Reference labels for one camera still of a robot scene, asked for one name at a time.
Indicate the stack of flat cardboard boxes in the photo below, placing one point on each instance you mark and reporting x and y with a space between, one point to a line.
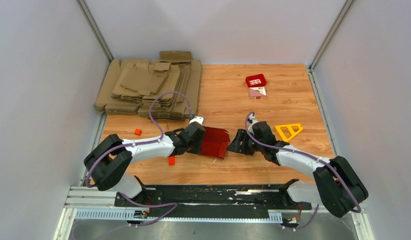
166 88

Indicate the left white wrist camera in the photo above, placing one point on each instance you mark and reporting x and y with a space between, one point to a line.
197 119

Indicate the small orange cube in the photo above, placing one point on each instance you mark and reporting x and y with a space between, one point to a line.
138 132

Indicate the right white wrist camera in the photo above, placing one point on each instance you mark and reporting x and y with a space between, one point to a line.
252 123

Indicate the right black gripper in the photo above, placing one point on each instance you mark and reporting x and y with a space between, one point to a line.
244 135

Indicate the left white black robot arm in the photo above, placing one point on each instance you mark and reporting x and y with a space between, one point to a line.
108 162

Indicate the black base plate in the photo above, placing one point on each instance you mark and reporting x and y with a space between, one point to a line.
267 196

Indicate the red paper box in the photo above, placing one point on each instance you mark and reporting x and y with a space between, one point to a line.
214 143

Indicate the clear card box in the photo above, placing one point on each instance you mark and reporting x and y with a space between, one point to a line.
257 92

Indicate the red toy brick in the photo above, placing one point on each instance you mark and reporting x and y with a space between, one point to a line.
257 80

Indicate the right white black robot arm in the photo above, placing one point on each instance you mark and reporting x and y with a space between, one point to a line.
336 185

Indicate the yellow triangular plastic piece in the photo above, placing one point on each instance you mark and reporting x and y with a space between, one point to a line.
287 132

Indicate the aluminium frame rail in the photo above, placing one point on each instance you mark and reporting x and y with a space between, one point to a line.
84 203

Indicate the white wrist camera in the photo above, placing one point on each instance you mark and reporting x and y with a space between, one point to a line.
252 123
197 119

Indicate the small red block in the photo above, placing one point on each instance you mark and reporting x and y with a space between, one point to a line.
171 161

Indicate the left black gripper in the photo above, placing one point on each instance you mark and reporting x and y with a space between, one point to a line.
198 150

